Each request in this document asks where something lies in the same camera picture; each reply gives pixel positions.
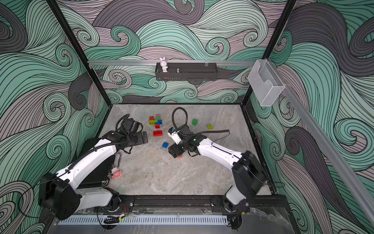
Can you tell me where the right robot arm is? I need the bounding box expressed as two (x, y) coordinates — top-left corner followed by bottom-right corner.
(168, 124), (268, 212)

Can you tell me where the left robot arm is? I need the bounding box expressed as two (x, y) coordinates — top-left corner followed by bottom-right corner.
(37, 131), (148, 220)

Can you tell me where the pink white small toy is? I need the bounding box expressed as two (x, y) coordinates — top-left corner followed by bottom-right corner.
(111, 168), (122, 179)

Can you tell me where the black flat pad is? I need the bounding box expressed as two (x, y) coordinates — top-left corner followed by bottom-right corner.
(78, 138), (116, 189)

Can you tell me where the white rabbit figurine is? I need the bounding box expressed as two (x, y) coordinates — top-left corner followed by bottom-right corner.
(160, 57), (168, 73)

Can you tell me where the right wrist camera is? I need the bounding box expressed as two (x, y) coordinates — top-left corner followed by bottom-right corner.
(168, 127), (182, 145)

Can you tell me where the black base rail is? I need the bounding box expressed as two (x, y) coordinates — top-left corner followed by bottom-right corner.
(55, 194), (290, 213)

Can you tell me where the black wall shelf tray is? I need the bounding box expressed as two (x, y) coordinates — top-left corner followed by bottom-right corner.
(155, 62), (218, 83)

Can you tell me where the clear plastic wall box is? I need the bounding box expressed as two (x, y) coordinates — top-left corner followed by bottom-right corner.
(248, 59), (285, 107)

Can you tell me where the white slotted cable duct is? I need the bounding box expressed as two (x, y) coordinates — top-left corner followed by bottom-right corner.
(58, 214), (228, 226)

